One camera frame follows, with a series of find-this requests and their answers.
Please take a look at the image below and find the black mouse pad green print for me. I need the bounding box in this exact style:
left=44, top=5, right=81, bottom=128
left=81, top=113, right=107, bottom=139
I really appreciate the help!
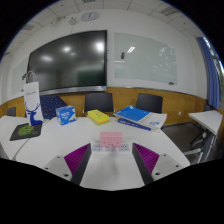
left=9, top=122, right=43, bottom=142

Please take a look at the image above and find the navy dotted gift bag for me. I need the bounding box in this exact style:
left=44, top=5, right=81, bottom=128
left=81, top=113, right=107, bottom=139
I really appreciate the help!
left=39, top=95, right=69, bottom=120

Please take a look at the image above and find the dark grey chair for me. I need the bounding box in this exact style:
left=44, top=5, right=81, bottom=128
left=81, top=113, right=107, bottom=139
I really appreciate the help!
left=6, top=106, right=17, bottom=118

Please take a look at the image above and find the white side table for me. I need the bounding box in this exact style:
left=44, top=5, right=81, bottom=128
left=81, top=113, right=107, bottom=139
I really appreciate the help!
left=188, top=109, right=224, bottom=164

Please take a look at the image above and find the black chair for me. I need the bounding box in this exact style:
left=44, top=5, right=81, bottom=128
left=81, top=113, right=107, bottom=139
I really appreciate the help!
left=135, top=93, right=164, bottom=115
left=83, top=92, right=115, bottom=114

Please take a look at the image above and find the glass whiteboard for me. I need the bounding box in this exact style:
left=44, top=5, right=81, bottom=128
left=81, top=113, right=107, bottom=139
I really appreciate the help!
left=113, top=32, right=178, bottom=86

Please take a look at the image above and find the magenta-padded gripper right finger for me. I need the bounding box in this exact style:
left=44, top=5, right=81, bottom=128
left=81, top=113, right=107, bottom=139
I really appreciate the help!
left=131, top=142, right=184, bottom=186

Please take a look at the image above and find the large black wall display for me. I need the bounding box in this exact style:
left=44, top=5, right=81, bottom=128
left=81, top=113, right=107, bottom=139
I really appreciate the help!
left=26, top=29, right=108, bottom=96

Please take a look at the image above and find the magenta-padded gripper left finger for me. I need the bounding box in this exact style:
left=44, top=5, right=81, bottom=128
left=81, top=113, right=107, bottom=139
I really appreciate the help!
left=42, top=143, right=93, bottom=186

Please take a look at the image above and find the white paper bag blue deer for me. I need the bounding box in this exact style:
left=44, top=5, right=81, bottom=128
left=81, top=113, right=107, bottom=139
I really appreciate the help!
left=22, top=70, right=45, bottom=127

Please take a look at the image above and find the blue tissue box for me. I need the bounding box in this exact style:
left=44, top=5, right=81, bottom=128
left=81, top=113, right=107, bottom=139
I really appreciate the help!
left=55, top=105, right=77, bottom=126

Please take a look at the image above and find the thin dark blue book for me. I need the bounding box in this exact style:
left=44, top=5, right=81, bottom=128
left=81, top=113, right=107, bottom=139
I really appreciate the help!
left=117, top=117, right=153, bottom=132

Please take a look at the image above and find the white book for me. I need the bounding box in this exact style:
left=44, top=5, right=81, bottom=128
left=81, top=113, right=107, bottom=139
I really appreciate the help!
left=133, top=111, right=168, bottom=131

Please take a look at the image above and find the blue curtain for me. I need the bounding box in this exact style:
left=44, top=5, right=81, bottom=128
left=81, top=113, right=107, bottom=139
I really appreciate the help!
left=197, top=36, right=222, bottom=110

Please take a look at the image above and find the round white wall clock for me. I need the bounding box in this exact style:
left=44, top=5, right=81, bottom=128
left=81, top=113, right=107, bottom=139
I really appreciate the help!
left=80, top=11, right=100, bottom=22

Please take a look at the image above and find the white power strip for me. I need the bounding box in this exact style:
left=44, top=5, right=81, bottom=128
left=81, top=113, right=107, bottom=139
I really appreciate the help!
left=90, top=140, right=132, bottom=153

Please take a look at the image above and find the yellow box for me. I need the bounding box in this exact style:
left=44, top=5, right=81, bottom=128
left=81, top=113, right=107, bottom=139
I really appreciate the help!
left=86, top=109, right=111, bottom=126

